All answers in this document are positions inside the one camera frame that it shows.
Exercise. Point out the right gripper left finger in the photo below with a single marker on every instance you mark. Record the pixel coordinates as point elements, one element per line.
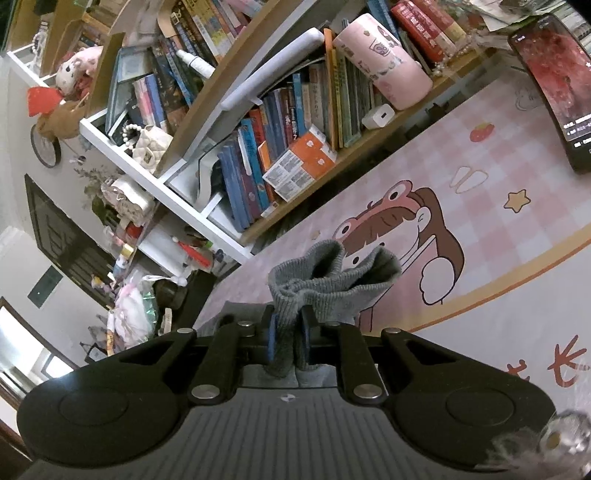
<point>235,344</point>

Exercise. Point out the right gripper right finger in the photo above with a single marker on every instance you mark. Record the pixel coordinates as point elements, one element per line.
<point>343,346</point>

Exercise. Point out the grey sweatshirt with white print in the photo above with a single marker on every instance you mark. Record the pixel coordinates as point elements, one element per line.
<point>336,294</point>

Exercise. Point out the red bottle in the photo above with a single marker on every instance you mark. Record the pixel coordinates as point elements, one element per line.
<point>203,258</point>

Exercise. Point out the floral wrapped white bundle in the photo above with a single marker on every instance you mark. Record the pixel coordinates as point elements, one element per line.
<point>128,199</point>

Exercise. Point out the dark framed door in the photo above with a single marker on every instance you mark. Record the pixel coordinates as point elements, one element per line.
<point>63,242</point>

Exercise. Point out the lower orange white box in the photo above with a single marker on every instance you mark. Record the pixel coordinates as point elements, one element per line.
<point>288,190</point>

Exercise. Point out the orange white box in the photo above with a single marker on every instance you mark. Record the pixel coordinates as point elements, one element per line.
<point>305,155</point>
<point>288,190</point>

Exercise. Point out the pink cartoon desk mat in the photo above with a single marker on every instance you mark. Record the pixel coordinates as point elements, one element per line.
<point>492,230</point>

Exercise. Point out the upper orange white box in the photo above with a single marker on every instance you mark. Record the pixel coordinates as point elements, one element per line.
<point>305,155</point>

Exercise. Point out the white quilted pearl handbag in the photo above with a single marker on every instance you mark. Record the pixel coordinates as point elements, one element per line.
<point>147,145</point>

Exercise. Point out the white wooden bookshelf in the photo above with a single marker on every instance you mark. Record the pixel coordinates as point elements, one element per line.
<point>205,124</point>

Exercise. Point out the white charger adapter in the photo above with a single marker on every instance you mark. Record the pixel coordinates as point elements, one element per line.
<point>379,117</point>

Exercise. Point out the white spray bottle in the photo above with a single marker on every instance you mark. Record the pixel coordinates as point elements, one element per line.
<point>196,63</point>

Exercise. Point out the brown plush toy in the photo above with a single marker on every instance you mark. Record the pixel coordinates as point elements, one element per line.
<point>63,122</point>

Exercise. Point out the pink cylindrical container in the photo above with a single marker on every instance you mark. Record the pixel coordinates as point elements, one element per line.
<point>375,51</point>

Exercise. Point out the red hardcover book lying flat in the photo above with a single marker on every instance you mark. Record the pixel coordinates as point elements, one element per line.
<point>421,29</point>

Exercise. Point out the smartphone with red screen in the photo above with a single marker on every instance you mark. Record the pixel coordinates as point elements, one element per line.
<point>560,68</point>

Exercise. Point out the round wall clock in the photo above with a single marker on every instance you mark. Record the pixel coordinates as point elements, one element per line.
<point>47,152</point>

